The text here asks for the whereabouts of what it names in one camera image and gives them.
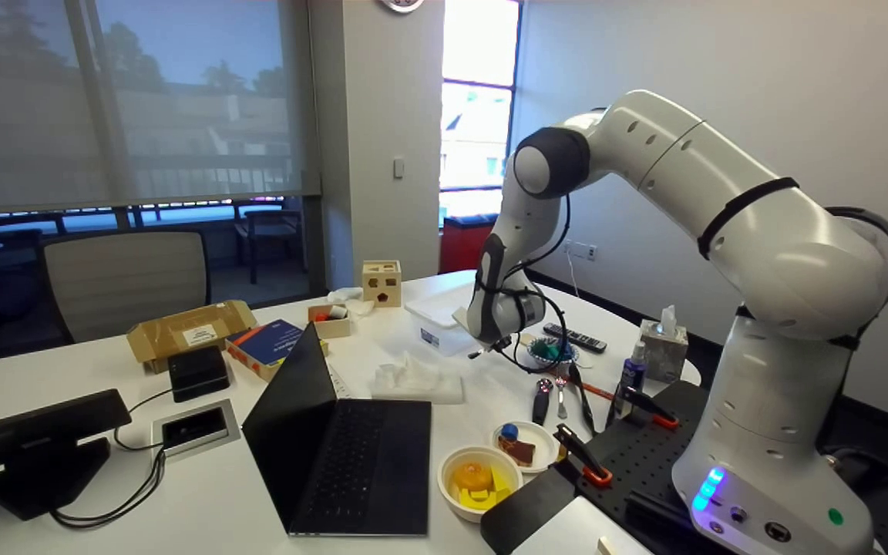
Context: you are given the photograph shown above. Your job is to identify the orange handled tool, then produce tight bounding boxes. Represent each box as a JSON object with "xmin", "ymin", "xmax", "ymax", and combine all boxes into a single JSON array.
[{"xmin": 577, "ymin": 378, "xmax": 683, "ymax": 432}]

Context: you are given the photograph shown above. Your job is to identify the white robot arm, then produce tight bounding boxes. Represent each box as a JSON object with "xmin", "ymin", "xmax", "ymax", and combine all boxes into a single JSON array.
[{"xmin": 459, "ymin": 88, "xmax": 888, "ymax": 555}]

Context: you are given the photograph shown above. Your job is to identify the black marker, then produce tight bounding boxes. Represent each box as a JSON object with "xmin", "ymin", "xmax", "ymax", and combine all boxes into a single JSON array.
[{"xmin": 531, "ymin": 378, "xmax": 555, "ymax": 424}]

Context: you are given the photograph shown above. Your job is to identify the grey remote control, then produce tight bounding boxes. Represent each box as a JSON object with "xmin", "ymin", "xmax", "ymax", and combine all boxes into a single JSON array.
[{"xmin": 544, "ymin": 323, "xmax": 608, "ymax": 354}]

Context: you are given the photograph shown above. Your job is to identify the clear plastic container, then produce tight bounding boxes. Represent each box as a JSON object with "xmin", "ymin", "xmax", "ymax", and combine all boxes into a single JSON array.
[{"xmin": 403, "ymin": 289, "xmax": 481, "ymax": 356}]

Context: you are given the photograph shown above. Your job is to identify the small white plate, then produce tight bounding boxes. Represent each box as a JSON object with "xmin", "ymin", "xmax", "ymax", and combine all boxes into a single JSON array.
[{"xmin": 493, "ymin": 419, "xmax": 563, "ymax": 474}]

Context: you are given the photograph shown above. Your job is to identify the blue book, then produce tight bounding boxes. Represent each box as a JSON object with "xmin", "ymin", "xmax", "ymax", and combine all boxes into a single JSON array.
[{"xmin": 225, "ymin": 316, "xmax": 303, "ymax": 378}]

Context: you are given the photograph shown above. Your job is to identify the black mounting board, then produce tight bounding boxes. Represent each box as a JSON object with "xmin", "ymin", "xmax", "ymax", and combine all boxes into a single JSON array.
[{"xmin": 477, "ymin": 378, "xmax": 717, "ymax": 555}]

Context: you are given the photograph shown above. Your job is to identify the small wooden box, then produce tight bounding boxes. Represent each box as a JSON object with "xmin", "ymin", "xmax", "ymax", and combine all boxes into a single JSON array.
[{"xmin": 309, "ymin": 306, "xmax": 355, "ymax": 340}]

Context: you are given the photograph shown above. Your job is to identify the red bin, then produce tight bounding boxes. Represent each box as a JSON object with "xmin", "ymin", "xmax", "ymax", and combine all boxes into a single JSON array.
[{"xmin": 439, "ymin": 216, "xmax": 493, "ymax": 271}]

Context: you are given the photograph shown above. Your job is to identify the blue patterned bowl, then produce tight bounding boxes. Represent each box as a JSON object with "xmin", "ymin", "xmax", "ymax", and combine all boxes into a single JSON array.
[{"xmin": 531, "ymin": 340, "xmax": 573, "ymax": 362}]

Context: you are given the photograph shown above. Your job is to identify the yellow-filled white bowl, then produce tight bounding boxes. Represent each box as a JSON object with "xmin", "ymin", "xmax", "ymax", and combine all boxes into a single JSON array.
[{"xmin": 439, "ymin": 444, "xmax": 523, "ymax": 522}]

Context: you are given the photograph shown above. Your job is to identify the grey office chair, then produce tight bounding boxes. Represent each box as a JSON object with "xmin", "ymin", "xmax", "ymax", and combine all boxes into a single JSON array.
[{"xmin": 39, "ymin": 228, "xmax": 210, "ymax": 342}]

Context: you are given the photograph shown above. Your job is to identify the black laptop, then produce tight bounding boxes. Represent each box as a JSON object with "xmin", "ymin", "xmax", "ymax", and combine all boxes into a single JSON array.
[{"xmin": 243, "ymin": 325, "xmax": 433, "ymax": 536}]

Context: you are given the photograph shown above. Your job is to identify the black small box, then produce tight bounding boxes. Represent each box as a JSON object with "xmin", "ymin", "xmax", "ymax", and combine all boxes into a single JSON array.
[{"xmin": 171, "ymin": 344, "xmax": 232, "ymax": 401}]

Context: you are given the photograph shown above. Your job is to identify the grey tissue box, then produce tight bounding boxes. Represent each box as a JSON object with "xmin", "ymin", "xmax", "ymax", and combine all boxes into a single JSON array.
[{"xmin": 642, "ymin": 306, "xmax": 687, "ymax": 382}]

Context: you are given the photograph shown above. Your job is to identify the black orange clamp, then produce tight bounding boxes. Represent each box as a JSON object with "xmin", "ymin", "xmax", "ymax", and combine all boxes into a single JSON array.
[{"xmin": 555, "ymin": 422, "xmax": 614, "ymax": 490}]

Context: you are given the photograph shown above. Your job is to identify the black conference device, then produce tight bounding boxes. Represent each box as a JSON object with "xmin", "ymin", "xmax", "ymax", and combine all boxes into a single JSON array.
[{"xmin": 0, "ymin": 387, "xmax": 131, "ymax": 522}]

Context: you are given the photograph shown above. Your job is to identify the wooden shape sorter cube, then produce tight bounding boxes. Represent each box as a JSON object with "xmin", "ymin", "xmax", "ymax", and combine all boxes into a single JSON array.
[{"xmin": 361, "ymin": 260, "xmax": 400, "ymax": 309}]

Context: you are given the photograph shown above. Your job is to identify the cardboard box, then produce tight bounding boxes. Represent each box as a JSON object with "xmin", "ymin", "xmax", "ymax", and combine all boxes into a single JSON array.
[{"xmin": 128, "ymin": 300, "xmax": 255, "ymax": 372}]

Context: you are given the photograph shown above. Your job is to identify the crumpled white plastic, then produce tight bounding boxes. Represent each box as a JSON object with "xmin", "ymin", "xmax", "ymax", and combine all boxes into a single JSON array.
[{"xmin": 369, "ymin": 354, "xmax": 466, "ymax": 404}]

